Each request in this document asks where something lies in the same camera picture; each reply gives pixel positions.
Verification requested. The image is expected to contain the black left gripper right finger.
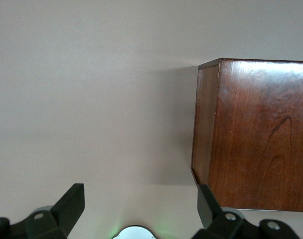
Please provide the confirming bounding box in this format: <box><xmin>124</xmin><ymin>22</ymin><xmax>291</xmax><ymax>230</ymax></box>
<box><xmin>192</xmin><ymin>184</ymin><xmax>301</xmax><ymax>239</ymax></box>

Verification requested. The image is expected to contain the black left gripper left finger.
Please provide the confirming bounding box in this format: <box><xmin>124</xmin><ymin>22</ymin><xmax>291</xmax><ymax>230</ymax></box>
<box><xmin>0</xmin><ymin>183</ymin><xmax>85</xmax><ymax>239</ymax></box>

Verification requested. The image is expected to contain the dark red wooden cabinet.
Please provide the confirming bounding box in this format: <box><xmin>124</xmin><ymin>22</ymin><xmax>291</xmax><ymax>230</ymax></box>
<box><xmin>190</xmin><ymin>58</ymin><xmax>303</xmax><ymax>213</ymax></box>

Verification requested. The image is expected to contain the brown table cover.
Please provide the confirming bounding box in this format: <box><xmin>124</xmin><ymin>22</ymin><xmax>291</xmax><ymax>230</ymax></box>
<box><xmin>0</xmin><ymin>0</ymin><xmax>303</xmax><ymax>239</ymax></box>

